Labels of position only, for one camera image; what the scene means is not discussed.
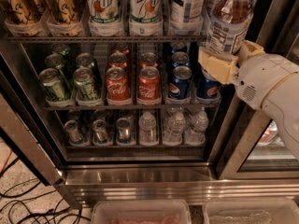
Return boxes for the front right green can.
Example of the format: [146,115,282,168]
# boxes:
[73,67,103,106]

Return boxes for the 7up zero can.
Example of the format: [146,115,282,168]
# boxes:
[129,0,161,36]
[87,0,121,36]

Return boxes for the silver blue can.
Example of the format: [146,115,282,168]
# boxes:
[116,118,135,146]
[92,119,112,147]
[64,120,89,147]

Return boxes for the right clear plastic bin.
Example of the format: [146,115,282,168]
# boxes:
[203,197,299,224]

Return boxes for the orange la croix can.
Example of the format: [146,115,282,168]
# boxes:
[45,0,86,36]
[0,0,46,36]

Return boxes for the middle wire shelf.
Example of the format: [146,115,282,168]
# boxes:
[44,104,219,111]

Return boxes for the right 7up zero can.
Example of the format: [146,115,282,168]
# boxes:
[129,0,161,36]

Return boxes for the left silver blue can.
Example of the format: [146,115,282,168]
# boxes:
[64,120,89,147]

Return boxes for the coca cola can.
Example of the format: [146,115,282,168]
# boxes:
[106,67,132,105]
[139,52,159,68]
[137,66,162,105]
[108,53,128,73]

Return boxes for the water bottle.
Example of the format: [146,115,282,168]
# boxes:
[184,111,208,147]
[163,112,186,147]
[138,111,158,147]

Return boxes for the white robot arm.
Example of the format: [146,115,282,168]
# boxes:
[198,41,299,159]

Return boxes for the stainless steel fridge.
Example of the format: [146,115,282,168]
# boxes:
[1,0,298,208]

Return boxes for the black floor cables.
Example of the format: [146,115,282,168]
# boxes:
[0,157,92,224]

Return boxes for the front left coca cola can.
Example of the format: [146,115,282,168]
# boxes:
[106,67,132,105]

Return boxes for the middle silver blue can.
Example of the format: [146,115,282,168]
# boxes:
[92,119,112,147]

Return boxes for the front left pepsi can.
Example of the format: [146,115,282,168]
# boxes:
[167,66,192,100]

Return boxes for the front right pepsi can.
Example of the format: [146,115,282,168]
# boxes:
[196,68,221,105]

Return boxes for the middle water bottle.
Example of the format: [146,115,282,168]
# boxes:
[163,112,186,147]

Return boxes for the right orange la croix can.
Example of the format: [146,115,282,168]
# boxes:
[45,0,86,36]

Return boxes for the front right coca cola can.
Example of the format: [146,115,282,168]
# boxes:
[137,66,162,105]

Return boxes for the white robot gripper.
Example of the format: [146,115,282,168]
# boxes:
[198,40,299,110]

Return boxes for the left water bottle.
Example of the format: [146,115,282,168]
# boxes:
[138,111,158,147]

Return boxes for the tea bottle blue label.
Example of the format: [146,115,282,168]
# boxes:
[170,0,204,35]
[206,0,254,54]

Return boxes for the pepsi can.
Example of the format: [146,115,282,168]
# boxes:
[167,66,192,100]
[196,68,221,105]
[170,51,190,68]

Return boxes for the wire shelf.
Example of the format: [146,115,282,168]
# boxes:
[4,35,206,43]
[44,104,219,111]

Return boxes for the left clear plastic bin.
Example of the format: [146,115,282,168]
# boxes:
[91,200,192,224]

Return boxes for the clear plastic bin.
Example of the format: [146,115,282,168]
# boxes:
[203,197,299,224]
[91,200,192,224]

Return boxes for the right silver blue can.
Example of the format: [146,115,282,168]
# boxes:
[116,118,135,146]

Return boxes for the right water bottle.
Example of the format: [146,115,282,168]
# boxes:
[184,111,208,147]

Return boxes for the left orange la croix can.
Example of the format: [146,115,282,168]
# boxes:
[0,0,46,36]

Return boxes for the top wire shelf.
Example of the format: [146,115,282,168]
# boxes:
[4,35,206,43]

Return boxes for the front left green can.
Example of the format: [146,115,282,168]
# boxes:
[39,68,74,107]

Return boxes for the green can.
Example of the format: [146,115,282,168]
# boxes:
[73,67,103,106]
[76,52,102,86]
[39,68,74,107]
[45,53,73,89]

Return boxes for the left 7up zero can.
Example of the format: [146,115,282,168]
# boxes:
[87,0,121,36]

